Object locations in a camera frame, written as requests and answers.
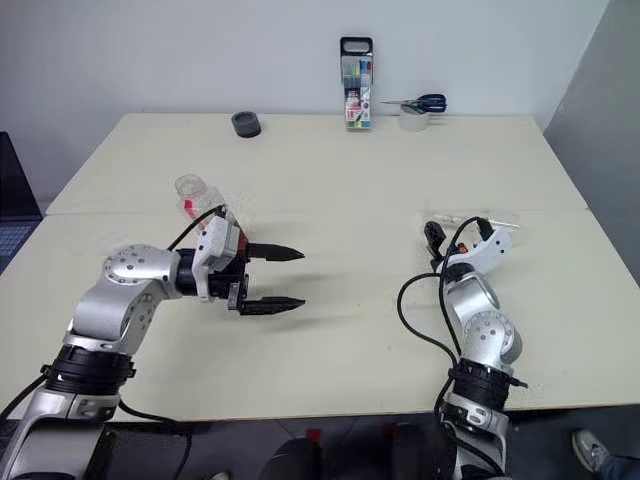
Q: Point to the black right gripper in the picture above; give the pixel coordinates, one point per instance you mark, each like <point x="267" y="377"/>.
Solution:
<point x="442" y="256"/>

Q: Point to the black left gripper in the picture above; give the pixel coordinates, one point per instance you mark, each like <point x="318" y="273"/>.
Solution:
<point x="230" y="275"/>

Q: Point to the clear bottle with red contents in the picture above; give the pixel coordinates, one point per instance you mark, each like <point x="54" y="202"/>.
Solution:
<point x="200" y="197"/>

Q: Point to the clear tape roll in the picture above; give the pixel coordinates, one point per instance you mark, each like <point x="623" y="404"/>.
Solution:
<point x="413" y="120"/>

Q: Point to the marker pen pack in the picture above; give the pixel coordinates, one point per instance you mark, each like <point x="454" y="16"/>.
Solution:
<point x="357" y="90"/>

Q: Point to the grey sneaker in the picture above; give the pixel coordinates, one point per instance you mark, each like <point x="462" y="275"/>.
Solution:
<point x="590" y="447"/>

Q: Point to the dark laptop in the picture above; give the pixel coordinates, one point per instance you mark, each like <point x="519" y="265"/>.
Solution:
<point x="12" y="185"/>

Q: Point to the blue jeans leg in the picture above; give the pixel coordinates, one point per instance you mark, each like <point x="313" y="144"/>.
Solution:
<point x="622" y="467"/>

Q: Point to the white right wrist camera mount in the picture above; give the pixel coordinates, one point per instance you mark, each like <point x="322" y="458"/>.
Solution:
<point x="492" y="247"/>

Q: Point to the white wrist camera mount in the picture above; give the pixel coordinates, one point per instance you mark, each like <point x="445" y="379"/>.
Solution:
<point x="215" y="240"/>
<point x="492" y="247"/>

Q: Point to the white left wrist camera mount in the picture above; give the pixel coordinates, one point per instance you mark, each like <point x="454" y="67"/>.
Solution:
<point x="215" y="240"/>

